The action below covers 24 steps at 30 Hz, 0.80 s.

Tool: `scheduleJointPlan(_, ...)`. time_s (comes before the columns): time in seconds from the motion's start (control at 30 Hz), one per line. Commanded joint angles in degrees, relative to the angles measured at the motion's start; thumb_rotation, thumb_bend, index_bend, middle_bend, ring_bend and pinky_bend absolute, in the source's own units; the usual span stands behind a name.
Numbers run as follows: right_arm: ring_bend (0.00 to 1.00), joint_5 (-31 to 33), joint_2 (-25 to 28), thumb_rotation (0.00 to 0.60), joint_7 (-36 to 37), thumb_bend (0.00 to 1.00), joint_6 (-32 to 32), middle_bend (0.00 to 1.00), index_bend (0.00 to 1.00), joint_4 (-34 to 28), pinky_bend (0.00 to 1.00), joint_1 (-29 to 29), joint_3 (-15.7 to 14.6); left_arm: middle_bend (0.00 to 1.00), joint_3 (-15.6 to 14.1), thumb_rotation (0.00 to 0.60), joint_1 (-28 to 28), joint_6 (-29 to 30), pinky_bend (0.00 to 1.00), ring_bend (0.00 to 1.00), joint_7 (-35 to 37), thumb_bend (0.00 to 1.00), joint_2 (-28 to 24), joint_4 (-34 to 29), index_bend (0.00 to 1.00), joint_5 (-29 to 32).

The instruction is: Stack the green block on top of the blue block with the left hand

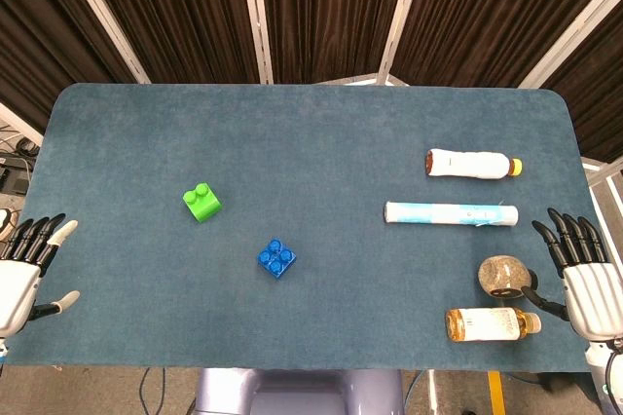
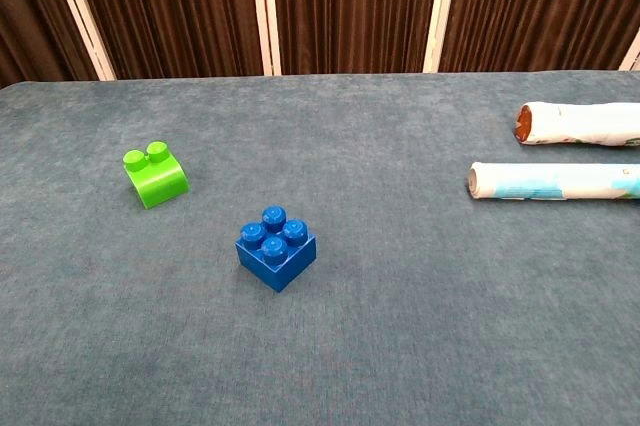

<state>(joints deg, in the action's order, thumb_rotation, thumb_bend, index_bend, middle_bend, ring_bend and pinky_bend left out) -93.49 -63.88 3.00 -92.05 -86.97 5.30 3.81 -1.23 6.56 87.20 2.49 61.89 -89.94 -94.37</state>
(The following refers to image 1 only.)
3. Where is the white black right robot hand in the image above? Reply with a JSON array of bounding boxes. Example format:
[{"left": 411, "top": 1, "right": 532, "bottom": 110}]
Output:
[{"left": 520, "top": 207, "right": 623, "bottom": 343}]

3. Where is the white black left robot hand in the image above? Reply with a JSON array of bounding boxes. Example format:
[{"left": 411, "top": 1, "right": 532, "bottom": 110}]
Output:
[{"left": 0, "top": 212, "right": 82, "bottom": 338}]

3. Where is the green toy brick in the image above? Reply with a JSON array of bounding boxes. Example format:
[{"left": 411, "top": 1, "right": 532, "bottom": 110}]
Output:
[{"left": 182, "top": 182, "right": 224, "bottom": 224}]

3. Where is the lilac robot base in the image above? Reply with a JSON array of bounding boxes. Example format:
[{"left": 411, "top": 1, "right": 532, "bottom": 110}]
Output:
[{"left": 192, "top": 368, "right": 405, "bottom": 415}]

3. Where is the blue toy brick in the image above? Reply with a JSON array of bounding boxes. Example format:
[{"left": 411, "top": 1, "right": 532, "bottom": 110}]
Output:
[{"left": 256, "top": 238, "right": 299, "bottom": 281}]

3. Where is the white power strip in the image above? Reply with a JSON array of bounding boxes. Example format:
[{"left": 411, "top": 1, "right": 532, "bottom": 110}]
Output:
[{"left": 0, "top": 207, "right": 21, "bottom": 242}]

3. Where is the round grain-filled jar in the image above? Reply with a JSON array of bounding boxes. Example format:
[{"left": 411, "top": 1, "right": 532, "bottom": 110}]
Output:
[{"left": 477, "top": 254, "right": 538, "bottom": 299}]

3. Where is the black power strip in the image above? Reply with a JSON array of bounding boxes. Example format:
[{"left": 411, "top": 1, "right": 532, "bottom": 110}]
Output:
[{"left": 0, "top": 151, "right": 34, "bottom": 195}]

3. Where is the amber bottle white label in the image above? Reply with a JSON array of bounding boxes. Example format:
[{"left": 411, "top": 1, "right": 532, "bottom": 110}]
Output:
[{"left": 444, "top": 306, "right": 542, "bottom": 343}]

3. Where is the white blue paper tube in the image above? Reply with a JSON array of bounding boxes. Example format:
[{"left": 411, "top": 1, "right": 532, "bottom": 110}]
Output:
[{"left": 384, "top": 200, "right": 520, "bottom": 230}]

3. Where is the white bottle yellow cap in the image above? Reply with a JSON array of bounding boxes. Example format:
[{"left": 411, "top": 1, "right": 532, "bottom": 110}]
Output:
[{"left": 425, "top": 147, "right": 525, "bottom": 180}]

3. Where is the blue felt table mat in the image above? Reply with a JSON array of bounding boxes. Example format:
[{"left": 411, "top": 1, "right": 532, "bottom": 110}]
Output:
[{"left": 2, "top": 82, "right": 607, "bottom": 371}]

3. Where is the white metal frame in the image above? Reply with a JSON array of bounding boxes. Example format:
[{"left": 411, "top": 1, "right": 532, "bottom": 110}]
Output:
[{"left": 581, "top": 156, "right": 623, "bottom": 226}]

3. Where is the black floor cable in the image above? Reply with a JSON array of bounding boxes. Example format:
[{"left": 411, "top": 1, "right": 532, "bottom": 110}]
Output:
[{"left": 138, "top": 368, "right": 167, "bottom": 415}]

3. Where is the blue floor cable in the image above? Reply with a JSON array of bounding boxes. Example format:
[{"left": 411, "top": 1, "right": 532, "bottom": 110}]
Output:
[{"left": 402, "top": 369, "right": 425, "bottom": 409}]

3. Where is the brown curtain partition white frame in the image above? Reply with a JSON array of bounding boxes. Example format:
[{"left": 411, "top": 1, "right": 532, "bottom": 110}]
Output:
[
  {"left": 238, "top": 0, "right": 427, "bottom": 86},
  {"left": 0, "top": 0, "right": 151, "bottom": 134},
  {"left": 519, "top": 0, "right": 623, "bottom": 164},
  {"left": 53, "top": 0, "right": 274, "bottom": 85},
  {"left": 378, "top": 0, "right": 623, "bottom": 90}
]

